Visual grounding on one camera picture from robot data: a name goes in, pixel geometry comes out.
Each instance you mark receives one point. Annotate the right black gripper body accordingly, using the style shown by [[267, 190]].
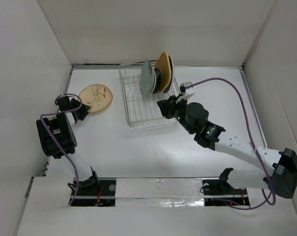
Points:
[[179, 110]]

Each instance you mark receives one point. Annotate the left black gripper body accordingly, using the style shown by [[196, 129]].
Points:
[[74, 104]]

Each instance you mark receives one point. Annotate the beige bird pattern plate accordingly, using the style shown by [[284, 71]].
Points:
[[97, 97]]

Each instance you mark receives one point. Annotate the cream plate black spot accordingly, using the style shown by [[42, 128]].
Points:
[[154, 82]]

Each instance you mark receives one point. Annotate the black round plate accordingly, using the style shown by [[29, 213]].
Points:
[[159, 81]]

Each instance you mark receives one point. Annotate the light green flower plate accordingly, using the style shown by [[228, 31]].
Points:
[[146, 78]]

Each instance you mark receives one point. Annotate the woven bamboo square tray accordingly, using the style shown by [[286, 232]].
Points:
[[164, 66]]

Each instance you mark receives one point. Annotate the red teal flower plate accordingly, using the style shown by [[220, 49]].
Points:
[[172, 75]]

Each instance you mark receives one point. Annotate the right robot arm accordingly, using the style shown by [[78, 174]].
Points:
[[275, 170]]

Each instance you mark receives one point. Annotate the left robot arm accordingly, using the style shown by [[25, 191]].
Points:
[[58, 140]]

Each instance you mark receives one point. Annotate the metal wire dish rack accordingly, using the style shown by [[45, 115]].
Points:
[[142, 111]]

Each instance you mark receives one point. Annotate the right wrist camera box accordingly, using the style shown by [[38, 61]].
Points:
[[186, 92]]

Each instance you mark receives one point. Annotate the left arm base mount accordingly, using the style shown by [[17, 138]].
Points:
[[103, 196]]

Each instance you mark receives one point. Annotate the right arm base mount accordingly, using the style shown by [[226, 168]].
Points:
[[217, 193]]

